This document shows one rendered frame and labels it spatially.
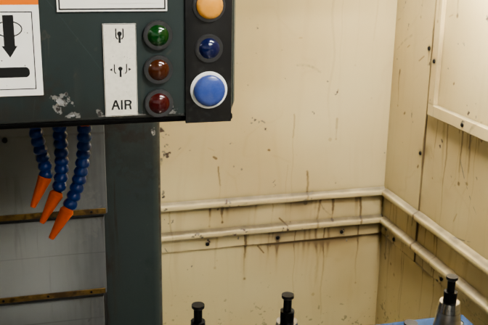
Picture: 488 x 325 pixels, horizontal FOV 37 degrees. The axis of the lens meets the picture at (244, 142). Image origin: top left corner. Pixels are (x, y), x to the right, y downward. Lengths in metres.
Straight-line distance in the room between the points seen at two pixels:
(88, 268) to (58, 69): 0.81
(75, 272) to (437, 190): 0.84
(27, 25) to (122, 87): 0.10
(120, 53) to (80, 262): 0.81
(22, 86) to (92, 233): 0.76
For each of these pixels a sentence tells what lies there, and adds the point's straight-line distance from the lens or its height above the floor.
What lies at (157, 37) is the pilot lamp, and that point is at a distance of 0.68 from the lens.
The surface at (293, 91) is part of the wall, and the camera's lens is 1.83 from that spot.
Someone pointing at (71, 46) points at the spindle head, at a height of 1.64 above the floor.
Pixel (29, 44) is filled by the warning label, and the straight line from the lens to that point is 0.68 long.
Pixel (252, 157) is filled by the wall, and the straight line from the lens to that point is 1.84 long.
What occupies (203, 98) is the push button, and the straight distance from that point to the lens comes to 0.69.
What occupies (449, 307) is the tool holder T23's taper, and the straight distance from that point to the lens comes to 0.98.
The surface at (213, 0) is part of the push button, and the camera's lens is 0.68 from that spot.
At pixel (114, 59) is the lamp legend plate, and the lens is 0.68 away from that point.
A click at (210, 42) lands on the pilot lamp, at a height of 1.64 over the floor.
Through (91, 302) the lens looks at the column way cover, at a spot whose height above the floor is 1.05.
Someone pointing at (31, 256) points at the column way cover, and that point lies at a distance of 1.43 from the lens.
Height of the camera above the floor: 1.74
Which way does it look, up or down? 16 degrees down
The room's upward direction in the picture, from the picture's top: 1 degrees clockwise
